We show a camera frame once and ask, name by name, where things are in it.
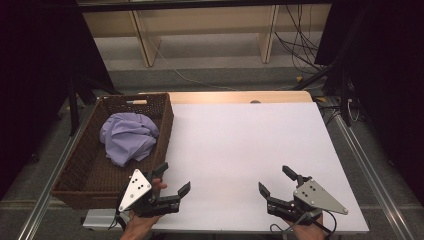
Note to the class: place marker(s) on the dark round table grommet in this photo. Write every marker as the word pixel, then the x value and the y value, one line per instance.
pixel 255 101

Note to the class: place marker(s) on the person's right hand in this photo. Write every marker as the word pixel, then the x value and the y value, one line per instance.
pixel 310 231

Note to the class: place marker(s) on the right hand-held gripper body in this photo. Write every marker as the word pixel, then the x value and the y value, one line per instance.
pixel 316 196

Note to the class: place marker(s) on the white table mat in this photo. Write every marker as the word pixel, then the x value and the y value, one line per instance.
pixel 240 150

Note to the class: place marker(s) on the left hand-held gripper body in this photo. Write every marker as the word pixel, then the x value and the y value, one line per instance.
pixel 136 186

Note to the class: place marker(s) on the person's left hand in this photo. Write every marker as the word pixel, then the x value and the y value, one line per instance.
pixel 138 228

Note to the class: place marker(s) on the light wooden shelf unit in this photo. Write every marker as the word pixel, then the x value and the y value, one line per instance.
pixel 206 20

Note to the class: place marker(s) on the black curtain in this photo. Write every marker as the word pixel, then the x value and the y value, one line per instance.
pixel 390 83
pixel 36 83

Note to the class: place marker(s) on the purple cloth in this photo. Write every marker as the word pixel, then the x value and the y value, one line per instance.
pixel 128 138

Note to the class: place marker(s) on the aluminium frame bar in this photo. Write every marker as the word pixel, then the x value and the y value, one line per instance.
pixel 100 220

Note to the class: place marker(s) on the aluminium floor rail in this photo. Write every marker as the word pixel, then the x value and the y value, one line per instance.
pixel 50 186
pixel 370 166

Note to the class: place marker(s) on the brown wicker basket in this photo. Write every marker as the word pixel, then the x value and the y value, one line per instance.
pixel 96 176

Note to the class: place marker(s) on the black metal stand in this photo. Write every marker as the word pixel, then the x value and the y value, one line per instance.
pixel 74 106
pixel 340 86

